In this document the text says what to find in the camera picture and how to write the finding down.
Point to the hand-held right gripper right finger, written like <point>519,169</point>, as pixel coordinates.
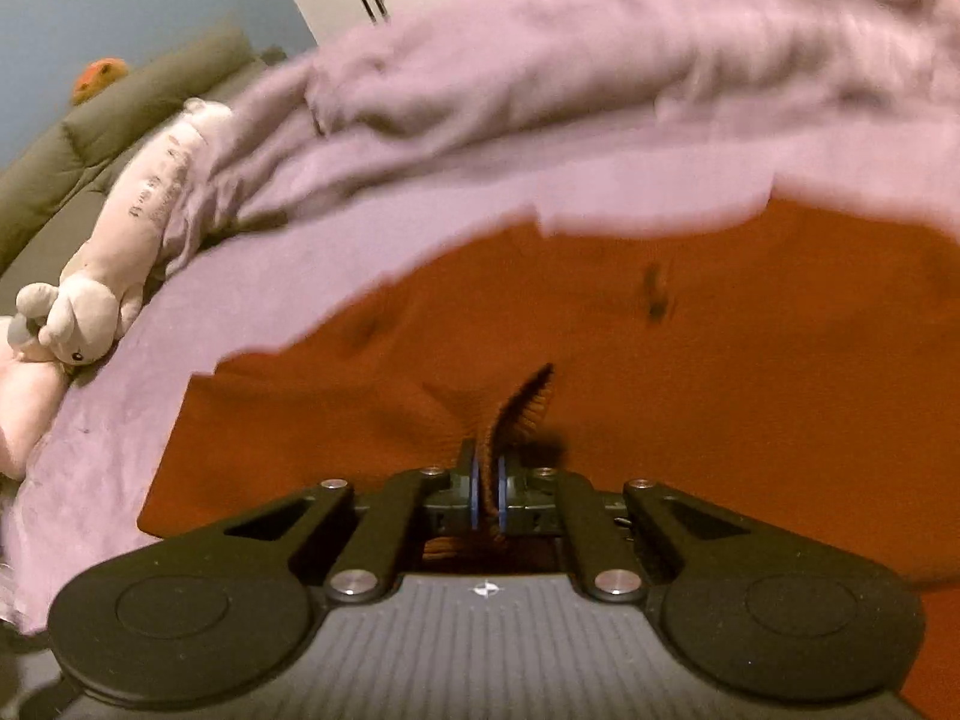
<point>504,493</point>

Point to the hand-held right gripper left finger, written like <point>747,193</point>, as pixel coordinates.
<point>470,491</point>

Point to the red knit sweater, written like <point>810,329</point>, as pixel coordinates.
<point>712,390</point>

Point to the grey and pink plush bunny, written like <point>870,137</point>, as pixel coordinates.
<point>112,240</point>

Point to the crumpled purple blanket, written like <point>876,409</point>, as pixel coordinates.
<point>570,52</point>

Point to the pink plush toy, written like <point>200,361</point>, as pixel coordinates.
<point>22,405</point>

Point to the olive green sofa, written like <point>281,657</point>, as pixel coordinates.
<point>82,142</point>

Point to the orange plush toy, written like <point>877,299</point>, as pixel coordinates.
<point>97,79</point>

